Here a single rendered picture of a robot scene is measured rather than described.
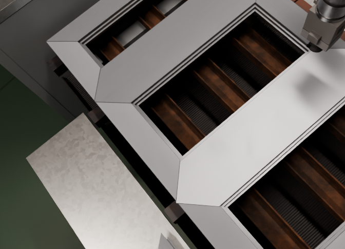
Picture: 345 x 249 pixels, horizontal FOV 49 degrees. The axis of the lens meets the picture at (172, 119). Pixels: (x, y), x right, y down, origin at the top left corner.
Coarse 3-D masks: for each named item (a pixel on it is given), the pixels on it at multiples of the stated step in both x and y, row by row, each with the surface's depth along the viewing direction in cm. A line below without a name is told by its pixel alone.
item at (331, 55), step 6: (330, 48) 122; (336, 48) 121; (324, 54) 121; (330, 54) 121; (336, 54) 121; (342, 54) 120; (330, 60) 120; (336, 60) 120; (342, 60) 120; (336, 66) 119; (342, 66) 119; (342, 72) 118
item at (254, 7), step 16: (144, 0) 144; (112, 16) 142; (240, 16) 133; (272, 16) 130; (96, 32) 141; (224, 32) 132; (288, 32) 128; (208, 48) 132; (304, 48) 125; (160, 80) 129; (144, 96) 128; (256, 96) 121; (144, 112) 127; (272, 160) 113; (256, 176) 112; (240, 192) 112; (224, 208) 110; (240, 224) 109
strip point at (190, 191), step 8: (184, 168) 115; (184, 176) 114; (192, 176) 114; (184, 184) 114; (192, 184) 113; (200, 184) 113; (184, 192) 113; (192, 192) 112; (200, 192) 112; (184, 200) 112; (192, 200) 112; (200, 200) 111; (208, 200) 111
